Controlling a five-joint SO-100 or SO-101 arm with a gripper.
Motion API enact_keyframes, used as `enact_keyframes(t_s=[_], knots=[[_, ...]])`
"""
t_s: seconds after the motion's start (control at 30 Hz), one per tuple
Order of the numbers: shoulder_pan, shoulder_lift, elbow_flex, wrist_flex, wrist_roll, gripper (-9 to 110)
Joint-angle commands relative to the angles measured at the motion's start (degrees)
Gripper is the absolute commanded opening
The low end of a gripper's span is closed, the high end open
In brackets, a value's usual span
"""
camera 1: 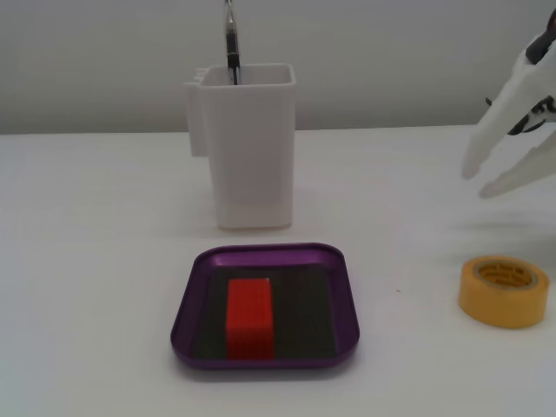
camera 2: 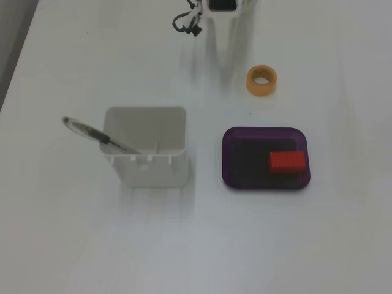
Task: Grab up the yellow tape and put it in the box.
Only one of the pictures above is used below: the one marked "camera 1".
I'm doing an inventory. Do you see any white plastic pen holder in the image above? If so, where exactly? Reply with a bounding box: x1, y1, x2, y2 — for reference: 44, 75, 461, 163
184, 63, 298, 230

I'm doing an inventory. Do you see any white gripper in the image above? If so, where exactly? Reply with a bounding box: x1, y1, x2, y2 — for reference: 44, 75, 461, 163
460, 32, 556, 199

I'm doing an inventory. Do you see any yellow masking tape roll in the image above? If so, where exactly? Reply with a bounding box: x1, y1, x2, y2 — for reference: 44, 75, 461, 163
458, 255, 551, 330

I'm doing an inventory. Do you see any red ribbed block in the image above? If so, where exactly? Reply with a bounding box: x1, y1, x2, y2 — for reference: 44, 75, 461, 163
225, 277, 275, 361

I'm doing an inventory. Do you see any purple metal tray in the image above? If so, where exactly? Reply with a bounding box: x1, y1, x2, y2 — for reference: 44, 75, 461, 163
169, 242, 361, 371

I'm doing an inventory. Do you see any black silver pen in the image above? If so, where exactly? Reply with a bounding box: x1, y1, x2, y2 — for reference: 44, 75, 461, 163
222, 0, 242, 86

